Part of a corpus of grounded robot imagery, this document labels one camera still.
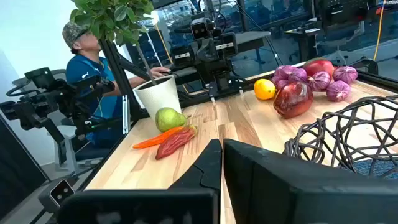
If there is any black workstation desk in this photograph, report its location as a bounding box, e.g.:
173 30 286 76
284 18 324 63

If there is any white plant pot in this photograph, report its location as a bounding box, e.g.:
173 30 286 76
132 75 182 124

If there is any yellow orange lemon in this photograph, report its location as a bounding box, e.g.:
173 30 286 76
253 78 277 101

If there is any yellow hanging cable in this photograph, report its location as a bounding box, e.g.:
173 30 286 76
373 0 386 62

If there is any green pear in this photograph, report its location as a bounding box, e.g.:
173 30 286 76
155 107 188 134

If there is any black depth camera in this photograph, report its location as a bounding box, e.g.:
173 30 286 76
37 179 77 214

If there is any dark red onion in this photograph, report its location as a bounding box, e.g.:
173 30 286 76
273 81 314 119

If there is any person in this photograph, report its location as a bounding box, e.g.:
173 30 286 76
62 21 171 149

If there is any purple grape bunch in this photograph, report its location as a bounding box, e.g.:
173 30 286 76
271 64 359 103

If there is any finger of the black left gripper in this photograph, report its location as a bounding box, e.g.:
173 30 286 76
208 81 219 105
235 77 246 98

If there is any green leafy plant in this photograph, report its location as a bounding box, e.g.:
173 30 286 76
68 0 158 85

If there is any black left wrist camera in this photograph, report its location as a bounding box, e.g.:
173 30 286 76
190 17 216 40

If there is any dark red chili pepper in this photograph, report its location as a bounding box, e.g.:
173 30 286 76
155 124 198 161

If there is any black flat panel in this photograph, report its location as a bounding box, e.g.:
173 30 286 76
0 114 50 220

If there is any grey office desk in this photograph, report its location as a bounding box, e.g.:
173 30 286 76
234 30 272 65

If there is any white pedestal stand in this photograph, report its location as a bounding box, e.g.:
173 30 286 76
46 124 103 172

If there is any black wire basket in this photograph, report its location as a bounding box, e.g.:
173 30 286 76
283 95 398 181

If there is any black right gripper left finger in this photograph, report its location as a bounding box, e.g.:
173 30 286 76
57 139 223 224

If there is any red pomegranate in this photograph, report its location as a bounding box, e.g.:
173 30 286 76
302 58 335 82

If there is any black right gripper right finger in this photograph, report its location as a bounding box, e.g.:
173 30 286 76
223 139 398 224

